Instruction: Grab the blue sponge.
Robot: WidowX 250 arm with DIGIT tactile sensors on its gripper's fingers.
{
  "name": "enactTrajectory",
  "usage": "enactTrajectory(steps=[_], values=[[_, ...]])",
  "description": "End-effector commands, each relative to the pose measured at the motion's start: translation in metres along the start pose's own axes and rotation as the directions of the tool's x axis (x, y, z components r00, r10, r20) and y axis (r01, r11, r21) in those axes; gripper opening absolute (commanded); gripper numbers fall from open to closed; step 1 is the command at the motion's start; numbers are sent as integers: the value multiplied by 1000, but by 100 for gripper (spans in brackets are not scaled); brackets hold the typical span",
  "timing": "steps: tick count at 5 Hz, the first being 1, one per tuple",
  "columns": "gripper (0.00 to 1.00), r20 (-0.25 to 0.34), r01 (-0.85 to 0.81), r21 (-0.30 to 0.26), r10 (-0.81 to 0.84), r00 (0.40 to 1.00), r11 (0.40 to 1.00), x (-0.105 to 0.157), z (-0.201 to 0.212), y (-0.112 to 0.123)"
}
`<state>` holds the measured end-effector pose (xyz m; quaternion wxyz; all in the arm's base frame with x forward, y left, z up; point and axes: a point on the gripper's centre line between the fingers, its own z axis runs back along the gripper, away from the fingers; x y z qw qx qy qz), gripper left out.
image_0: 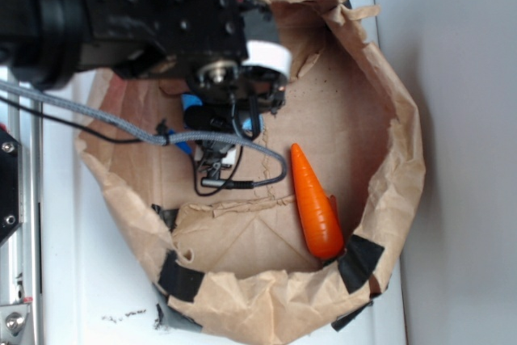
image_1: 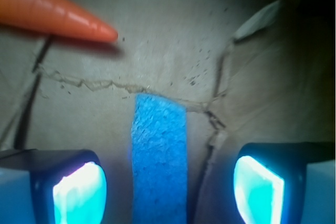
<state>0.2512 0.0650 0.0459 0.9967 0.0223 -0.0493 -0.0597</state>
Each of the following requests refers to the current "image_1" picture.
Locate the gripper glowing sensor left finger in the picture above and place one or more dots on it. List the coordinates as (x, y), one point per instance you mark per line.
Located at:
(59, 186)

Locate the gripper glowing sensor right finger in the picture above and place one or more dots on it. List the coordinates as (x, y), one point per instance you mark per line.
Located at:
(285, 182)

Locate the blue sponge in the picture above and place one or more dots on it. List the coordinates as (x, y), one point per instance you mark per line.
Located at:
(159, 161)

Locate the brown paper bag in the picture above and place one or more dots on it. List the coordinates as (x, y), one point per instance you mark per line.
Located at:
(243, 70)

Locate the orange toy carrot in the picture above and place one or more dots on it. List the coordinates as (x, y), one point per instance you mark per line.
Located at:
(57, 17)

